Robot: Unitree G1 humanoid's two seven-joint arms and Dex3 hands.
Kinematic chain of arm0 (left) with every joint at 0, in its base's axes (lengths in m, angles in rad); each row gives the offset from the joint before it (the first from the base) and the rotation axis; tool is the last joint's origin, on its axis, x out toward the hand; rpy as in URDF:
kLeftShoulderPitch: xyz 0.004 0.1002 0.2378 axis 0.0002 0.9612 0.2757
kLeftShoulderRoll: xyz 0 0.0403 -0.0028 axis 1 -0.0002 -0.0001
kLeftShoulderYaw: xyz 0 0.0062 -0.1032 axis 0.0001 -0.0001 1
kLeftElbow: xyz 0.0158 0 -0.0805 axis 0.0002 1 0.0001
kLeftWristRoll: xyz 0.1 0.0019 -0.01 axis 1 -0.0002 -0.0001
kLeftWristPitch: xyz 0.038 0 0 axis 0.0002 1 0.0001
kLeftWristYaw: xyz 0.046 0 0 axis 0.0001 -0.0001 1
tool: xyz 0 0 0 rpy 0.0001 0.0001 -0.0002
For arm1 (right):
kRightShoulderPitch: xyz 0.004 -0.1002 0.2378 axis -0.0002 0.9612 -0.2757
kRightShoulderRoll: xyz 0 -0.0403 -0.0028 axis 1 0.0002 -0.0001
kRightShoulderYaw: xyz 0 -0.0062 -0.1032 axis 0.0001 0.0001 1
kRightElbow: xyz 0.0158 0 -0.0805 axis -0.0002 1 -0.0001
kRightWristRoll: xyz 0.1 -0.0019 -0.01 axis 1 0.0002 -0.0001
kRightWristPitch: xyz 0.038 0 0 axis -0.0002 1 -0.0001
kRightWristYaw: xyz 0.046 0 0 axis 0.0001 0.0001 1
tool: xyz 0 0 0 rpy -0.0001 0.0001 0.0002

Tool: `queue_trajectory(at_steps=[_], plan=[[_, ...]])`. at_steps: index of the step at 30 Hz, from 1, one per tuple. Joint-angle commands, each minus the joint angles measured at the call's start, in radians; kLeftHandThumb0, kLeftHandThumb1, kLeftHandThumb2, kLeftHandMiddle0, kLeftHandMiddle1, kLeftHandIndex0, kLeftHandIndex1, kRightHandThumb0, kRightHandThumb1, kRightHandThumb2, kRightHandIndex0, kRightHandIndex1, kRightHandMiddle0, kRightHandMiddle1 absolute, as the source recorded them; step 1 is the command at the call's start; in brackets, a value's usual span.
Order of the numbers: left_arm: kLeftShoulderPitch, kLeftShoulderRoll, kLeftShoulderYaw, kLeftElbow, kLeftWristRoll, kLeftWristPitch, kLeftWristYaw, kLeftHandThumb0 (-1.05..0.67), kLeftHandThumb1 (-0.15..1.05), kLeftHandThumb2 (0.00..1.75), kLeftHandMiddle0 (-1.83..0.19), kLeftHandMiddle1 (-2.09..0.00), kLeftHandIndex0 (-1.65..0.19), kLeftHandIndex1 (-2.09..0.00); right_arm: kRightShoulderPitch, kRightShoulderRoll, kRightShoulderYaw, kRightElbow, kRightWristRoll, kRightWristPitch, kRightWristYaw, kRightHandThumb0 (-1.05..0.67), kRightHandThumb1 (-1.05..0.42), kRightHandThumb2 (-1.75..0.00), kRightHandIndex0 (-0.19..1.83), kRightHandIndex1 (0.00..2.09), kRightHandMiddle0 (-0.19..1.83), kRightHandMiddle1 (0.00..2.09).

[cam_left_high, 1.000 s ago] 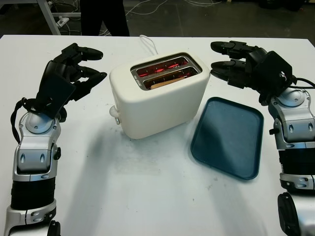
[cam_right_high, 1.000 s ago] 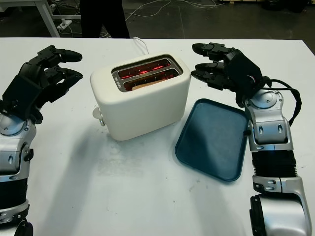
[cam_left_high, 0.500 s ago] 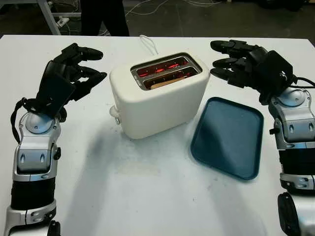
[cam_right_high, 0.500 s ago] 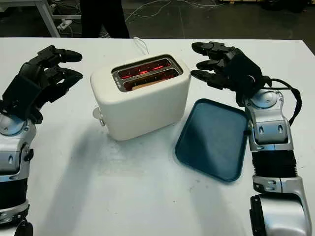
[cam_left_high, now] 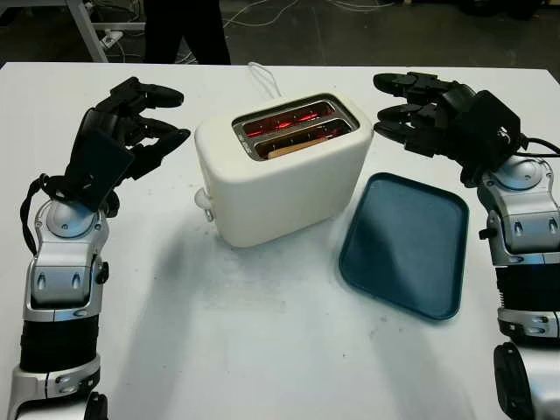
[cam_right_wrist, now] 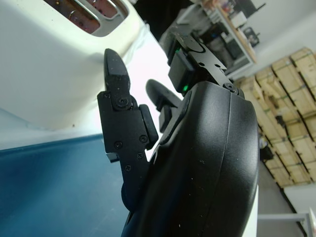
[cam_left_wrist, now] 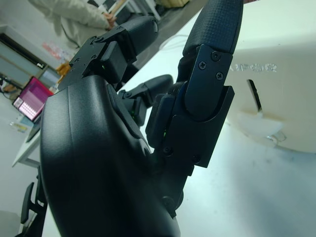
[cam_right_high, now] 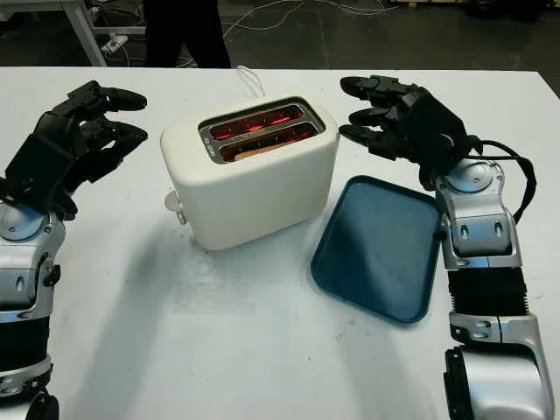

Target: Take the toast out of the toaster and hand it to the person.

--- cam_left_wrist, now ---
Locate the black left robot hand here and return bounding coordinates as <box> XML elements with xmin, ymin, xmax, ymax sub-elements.
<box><xmin>39</xmin><ymin>0</ymin><xmax>245</xmax><ymax>237</ymax></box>

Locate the person in beige jacket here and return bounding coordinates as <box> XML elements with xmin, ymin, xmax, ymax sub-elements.
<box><xmin>27</xmin><ymin>0</ymin><xmax>117</xmax><ymax>49</ymax></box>

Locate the white toaster lever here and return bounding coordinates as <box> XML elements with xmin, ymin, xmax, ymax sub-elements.
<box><xmin>236</xmin><ymin>108</ymin><xmax>283</xmax><ymax>139</ymax></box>

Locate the clear toaster dial knob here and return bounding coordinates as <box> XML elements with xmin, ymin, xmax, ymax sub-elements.
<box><xmin>266</xmin><ymin>130</ymin><xmax>287</xmax><ymax>144</ymax></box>

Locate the cream white toaster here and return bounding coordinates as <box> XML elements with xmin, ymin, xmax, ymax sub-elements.
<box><xmin>221</xmin><ymin>0</ymin><xmax>316</xmax><ymax>155</ymax></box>

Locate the white office desk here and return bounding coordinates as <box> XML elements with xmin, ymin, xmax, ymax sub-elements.
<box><xmin>11</xmin><ymin>116</ymin><xmax>46</xmax><ymax>168</ymax></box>

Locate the laptop with pink screen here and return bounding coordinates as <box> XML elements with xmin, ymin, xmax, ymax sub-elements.
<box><xmin>12</xmin><ymin>76</ymin><xmax>55</xmax><ymax>122</ymax></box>

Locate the black office chair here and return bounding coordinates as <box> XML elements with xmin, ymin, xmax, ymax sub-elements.
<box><xmin>19</xmin><ymin>165</ymin><xmax>49</xmax><ymax>225</ymax></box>

